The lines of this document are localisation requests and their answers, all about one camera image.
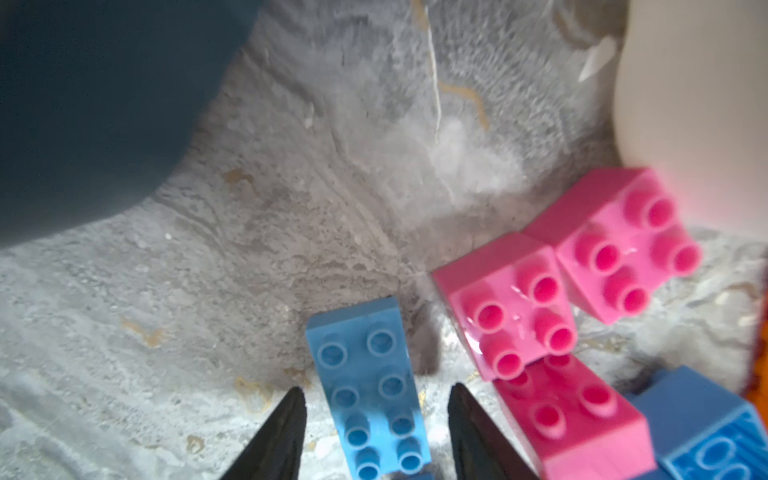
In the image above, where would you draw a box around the long light blue lego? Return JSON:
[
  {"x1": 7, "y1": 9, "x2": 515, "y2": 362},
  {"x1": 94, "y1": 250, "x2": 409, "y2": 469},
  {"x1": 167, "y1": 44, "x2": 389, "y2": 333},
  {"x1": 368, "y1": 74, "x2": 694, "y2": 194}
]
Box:
[{"x1": 305, "y1": 296, "x2": 431, "y2": 479}]

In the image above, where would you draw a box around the dark teal plastic bin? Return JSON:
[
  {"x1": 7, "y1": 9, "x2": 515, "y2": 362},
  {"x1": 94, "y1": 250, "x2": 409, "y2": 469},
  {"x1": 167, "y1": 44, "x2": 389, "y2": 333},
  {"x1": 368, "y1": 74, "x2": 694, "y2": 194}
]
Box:
[{"x1": 1, "y1": 1, "x2": 260, "y2": 247}]

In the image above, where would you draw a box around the middle white plastic bin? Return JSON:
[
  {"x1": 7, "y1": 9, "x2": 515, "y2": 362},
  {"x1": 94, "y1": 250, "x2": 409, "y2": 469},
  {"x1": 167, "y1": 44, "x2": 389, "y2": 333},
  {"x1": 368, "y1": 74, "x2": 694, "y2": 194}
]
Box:
[{"x1": 613, "y1": 0, "x2": 767, "y2": 241}]

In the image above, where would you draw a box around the blue lego brick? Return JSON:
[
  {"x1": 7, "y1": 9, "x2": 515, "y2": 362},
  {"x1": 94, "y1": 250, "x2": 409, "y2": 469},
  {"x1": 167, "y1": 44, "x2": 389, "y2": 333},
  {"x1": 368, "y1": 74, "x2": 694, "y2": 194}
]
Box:
[{"x1": 627, "y1": 366, "x2": 767, "y2": 479}]

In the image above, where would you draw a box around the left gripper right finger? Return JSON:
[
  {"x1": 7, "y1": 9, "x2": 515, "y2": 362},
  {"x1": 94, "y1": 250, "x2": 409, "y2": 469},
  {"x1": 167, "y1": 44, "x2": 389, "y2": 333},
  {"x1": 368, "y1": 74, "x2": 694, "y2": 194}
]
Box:
[{"x1": 447, "y1": 383, "x2": 539, "y2": 480}]

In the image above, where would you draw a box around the pink lego brick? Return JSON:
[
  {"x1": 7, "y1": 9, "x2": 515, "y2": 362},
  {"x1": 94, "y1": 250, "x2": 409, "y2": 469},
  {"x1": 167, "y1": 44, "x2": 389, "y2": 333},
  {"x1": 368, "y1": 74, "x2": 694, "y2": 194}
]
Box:
[
  {"x1": 493, "y1": 354, "x2": 657, "y2": 479},
  {"x1": 432, "y1": 232, "x2": 578, "y2": 381}
]

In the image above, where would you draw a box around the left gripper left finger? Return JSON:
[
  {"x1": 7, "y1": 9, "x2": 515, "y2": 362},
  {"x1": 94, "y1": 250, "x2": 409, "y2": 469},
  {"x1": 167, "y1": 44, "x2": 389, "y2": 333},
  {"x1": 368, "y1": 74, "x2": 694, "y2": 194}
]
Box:
[{"x1": 221, "y1": 387, "x2": 307, "y2": 480}]

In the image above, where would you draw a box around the long orange lego centre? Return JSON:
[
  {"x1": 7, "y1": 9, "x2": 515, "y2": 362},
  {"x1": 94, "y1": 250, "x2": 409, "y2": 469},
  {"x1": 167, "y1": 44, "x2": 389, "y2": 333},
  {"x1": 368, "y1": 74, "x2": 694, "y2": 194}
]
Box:
[{"x1": 744, "y1": 301, "x2": 767, "y2": 425}]

